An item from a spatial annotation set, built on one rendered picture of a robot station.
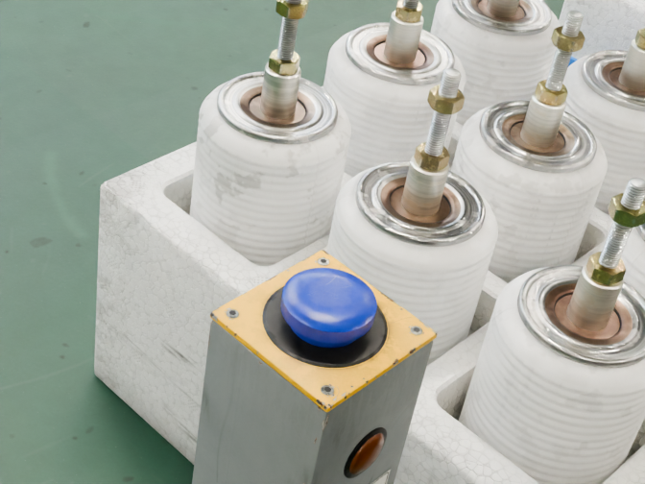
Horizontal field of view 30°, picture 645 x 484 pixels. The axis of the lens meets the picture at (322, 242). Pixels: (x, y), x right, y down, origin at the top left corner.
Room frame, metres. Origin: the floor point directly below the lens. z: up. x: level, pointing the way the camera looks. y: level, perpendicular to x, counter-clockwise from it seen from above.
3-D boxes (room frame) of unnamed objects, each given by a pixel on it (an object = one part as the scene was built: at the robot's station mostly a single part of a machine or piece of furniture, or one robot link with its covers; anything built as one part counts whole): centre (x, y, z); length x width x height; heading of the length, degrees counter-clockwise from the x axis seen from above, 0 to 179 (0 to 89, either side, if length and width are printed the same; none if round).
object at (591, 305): (0.49, -0.15, 0.26); 0.02 x 0.02 x 0.03
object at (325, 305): (0.38, -0.01, 0.32); 0.04 x 0.04 x 0.02
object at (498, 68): (0.82, -0.10, 0.16); 0.10 x 0.10 x 0.18
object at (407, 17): (0.73, -0.03, 0.29); 0.02 x 0.02 x 0.01; 26
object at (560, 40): (0.65, -0.12, 0.32); 0.02 x 0.02 x 0.01; 74
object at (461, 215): (0.56, -0.05, 0.25); 0.08 x 0.08 x 0.01
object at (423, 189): (0.56, -0.05, 0.26); 0.02 x 0.02 x 0.03
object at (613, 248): (0.49, -0.15, 0.30); 0.01 x 0.01 x 0.08
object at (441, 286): (0.56, -0.05, 0.16); 0.10 x 0.10 x 0.18
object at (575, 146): (0.65, -0.12, 0.25); 0.08 x 0.08 x 0.01
